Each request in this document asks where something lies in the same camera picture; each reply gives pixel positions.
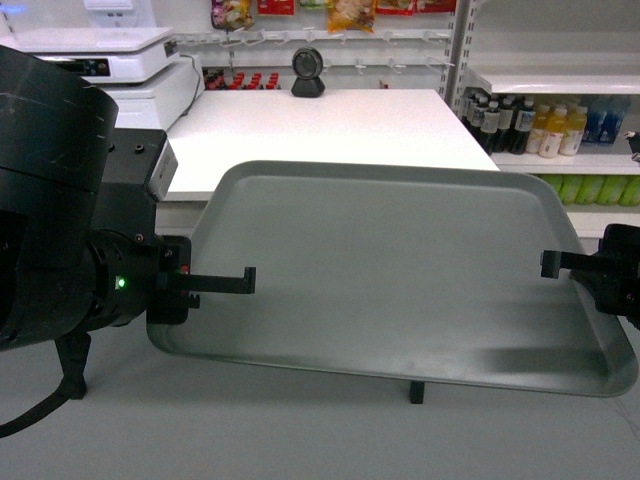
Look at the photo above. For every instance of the yellow snack bag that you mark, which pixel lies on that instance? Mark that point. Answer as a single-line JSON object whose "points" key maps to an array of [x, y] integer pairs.
{"points": [[351, 14]]}

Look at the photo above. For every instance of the white checkout scale machine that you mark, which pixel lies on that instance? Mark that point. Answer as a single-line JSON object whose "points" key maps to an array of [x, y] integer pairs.
{"points": [[101, 55]]}

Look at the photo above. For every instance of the yellow juice bottles row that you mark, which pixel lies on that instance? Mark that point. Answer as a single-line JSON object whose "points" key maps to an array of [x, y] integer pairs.
{"points": [[557, 131]]}

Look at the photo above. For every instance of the white display screen stand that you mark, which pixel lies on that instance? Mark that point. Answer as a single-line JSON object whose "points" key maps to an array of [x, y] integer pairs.
{"points": [[120, 13]]}

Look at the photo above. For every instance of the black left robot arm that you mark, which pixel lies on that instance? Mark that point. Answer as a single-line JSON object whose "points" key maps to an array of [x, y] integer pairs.
{"points": [[79, 246]]}

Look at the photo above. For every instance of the green packaged goods row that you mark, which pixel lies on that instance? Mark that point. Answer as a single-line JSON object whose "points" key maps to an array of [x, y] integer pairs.
{"points": [[604, 190]]}

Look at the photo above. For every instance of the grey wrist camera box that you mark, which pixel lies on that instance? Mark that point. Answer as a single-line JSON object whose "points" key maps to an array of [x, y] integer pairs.
{"points": [[163, 173]]}

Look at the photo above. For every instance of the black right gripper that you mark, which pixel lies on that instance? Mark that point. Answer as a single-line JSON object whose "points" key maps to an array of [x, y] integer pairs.
{"points": [[611, 275]]}

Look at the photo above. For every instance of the dark tea bottles row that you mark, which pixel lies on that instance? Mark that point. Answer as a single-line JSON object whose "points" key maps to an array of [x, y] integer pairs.
{"points": [[498, 123]]}

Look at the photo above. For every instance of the red capped sauce bottles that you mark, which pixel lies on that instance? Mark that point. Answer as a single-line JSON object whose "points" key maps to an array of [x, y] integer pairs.
{"points": [[222, 80]]}

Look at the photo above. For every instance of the purple snack bag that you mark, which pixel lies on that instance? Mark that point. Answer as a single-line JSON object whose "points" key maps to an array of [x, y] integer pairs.
{"points": [[231, 15]]}

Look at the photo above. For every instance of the white side store shelf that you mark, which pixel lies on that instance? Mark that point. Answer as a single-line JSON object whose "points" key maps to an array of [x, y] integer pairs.
{"points": [[554, 48]]}

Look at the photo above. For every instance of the white peg hook rack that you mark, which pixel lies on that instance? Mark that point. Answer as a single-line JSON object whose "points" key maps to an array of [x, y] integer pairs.
{"points": [[393, 49]]}

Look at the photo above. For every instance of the white checkout counter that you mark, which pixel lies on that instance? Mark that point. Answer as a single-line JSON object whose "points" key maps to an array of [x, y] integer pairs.
{"points": [[355, 126]]}

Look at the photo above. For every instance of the black barcode scanner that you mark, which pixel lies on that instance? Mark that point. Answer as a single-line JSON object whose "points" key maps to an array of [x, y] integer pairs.
{"points": [[307, 64]]}

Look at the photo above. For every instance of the white cash drawer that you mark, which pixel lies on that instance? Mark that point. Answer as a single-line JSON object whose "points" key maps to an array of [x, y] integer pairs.
{"points": [[160, 101]]}

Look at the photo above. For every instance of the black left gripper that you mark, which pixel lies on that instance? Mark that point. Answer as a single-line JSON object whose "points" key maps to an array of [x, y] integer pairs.
{"points": [[134, 279]]}

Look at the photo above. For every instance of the red chili snack bag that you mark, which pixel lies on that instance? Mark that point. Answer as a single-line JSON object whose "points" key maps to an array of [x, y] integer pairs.
{"points": [[411, 7]]}

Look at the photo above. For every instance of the blue water bottles row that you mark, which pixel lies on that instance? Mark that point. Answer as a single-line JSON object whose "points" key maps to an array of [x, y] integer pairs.
{"points": [[605, 115]]}

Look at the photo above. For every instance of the grey silver rectangular tray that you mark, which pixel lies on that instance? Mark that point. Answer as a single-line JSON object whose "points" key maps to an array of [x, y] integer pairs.
{"points": [[421, 274]]}

